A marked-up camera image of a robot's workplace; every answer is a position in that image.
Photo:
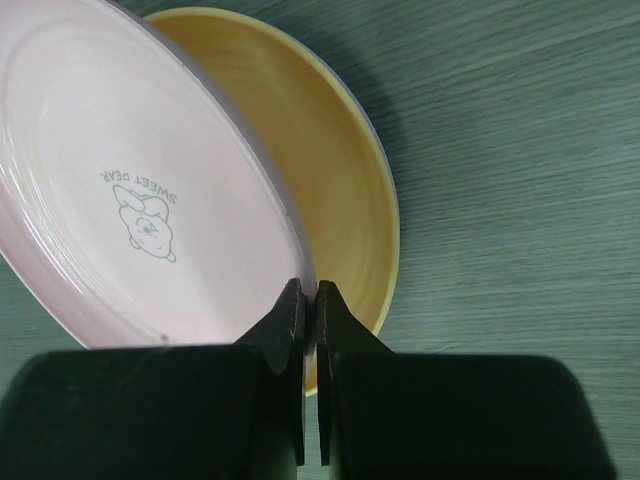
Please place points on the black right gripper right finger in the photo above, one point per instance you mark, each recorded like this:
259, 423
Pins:
388, 415

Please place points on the pink plastic plate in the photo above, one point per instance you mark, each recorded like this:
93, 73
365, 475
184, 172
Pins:
138, 205

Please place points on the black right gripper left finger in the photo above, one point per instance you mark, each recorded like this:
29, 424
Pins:
232, 411

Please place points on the small orange-yellow plate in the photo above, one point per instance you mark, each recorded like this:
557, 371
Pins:
321, 139

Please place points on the purple plastic plate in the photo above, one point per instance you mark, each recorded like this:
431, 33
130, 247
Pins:
366, 90

